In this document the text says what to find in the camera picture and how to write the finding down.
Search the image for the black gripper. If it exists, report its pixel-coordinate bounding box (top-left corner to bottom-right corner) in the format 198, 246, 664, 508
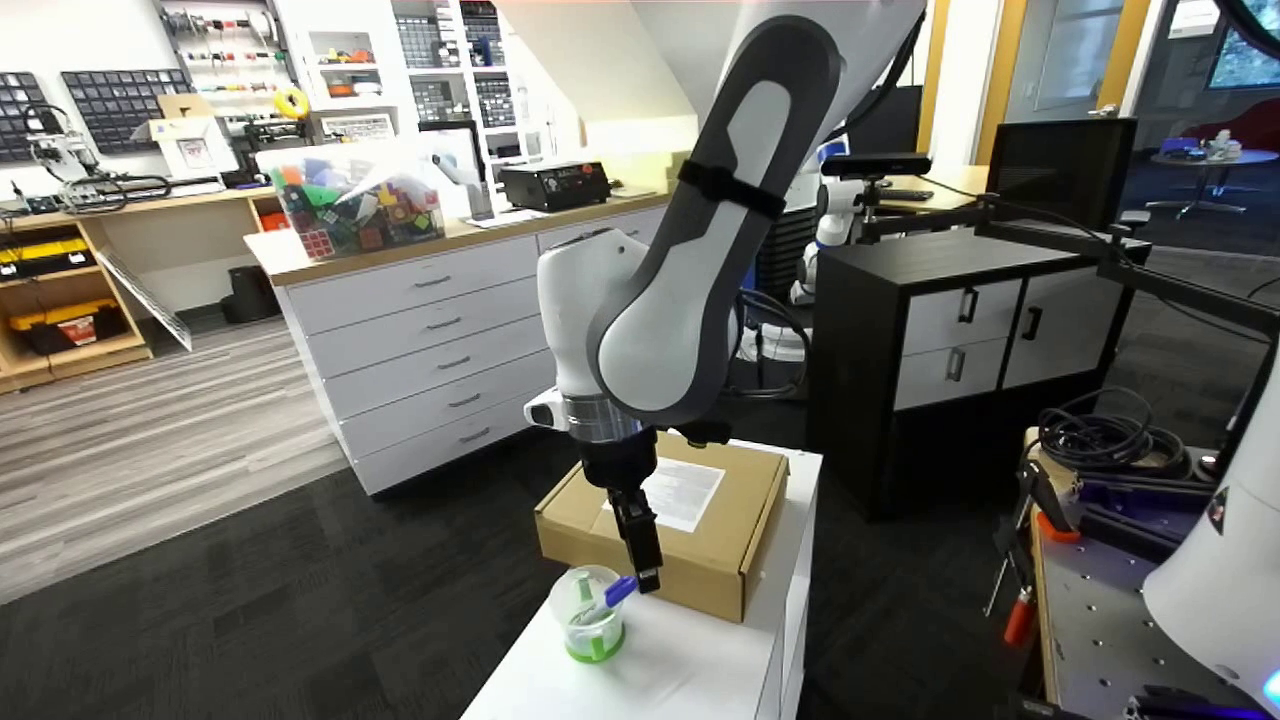
579, 431, 670, 599

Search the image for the brown cardboard box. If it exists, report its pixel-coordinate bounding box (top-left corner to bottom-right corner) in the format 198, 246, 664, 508
534, 436, 792, 627

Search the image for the black cabinet with white drawers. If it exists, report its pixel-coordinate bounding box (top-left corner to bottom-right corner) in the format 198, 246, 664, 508
807, 229, 1153, 524

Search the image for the white drawer cabinet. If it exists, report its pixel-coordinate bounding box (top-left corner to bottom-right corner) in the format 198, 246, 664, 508
242, 183, 673, 498

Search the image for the black device on counter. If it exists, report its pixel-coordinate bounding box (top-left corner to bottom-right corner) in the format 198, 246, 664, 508
499, 150, 617, 216

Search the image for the clear bin of colourful items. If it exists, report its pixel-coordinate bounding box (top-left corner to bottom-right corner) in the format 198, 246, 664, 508
255, 137, 454, 261

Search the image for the metal breadboard robot table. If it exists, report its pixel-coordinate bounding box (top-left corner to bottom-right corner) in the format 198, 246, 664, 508
1025, 505, 1280, 720

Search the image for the small black floor box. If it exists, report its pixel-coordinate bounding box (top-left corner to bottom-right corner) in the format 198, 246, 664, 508
222, 261, 284, 329

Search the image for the black monitor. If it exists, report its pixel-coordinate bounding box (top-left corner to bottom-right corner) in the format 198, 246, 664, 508
984, 115, 1140, 230

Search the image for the white shelving unit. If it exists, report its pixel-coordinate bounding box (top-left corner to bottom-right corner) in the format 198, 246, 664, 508
154, 0, 537, 150

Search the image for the black metal boom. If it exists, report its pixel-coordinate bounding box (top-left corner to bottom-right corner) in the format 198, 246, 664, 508
977, 213, 1280, 334

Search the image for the wooden shelf bench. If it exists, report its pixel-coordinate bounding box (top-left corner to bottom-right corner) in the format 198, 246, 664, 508
0, 183, 284, 394

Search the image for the round grey table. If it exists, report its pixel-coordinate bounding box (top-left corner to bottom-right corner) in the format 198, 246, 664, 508
1153, 130, 1280, 224

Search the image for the orange handled tool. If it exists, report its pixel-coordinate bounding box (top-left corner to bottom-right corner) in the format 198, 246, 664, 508
997, 584, 1036, 652

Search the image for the black stereo camera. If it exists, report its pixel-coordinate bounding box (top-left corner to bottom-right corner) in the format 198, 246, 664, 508
818, 150, 936, 183

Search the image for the black cable bundle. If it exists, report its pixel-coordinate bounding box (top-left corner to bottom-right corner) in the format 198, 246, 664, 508
1031, 404, 1195, 485

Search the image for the white picture frame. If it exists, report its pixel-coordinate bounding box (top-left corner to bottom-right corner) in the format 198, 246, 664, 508
143, 110, 246, 187

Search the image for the black wall tool panel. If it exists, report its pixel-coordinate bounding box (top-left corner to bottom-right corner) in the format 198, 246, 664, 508
56, 66, 194, 155
0, 72, 56, 162

